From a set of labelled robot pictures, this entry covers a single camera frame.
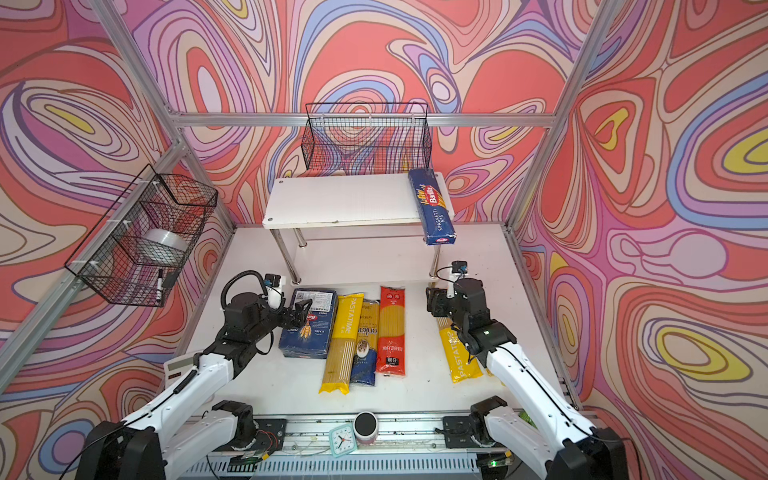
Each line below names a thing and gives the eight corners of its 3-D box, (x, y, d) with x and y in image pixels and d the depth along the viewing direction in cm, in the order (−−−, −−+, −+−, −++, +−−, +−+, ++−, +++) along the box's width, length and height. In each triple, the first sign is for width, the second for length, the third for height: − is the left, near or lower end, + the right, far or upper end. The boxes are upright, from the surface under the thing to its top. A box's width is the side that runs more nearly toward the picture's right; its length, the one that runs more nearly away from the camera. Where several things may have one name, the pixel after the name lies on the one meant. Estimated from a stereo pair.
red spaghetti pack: (377, 375, 84) (377, 372, 82) (379, 292, 102) (378, 287, 100) (408, 375, 84) (408, 372, 82) (404, 292, 102) (404, 287, 100)
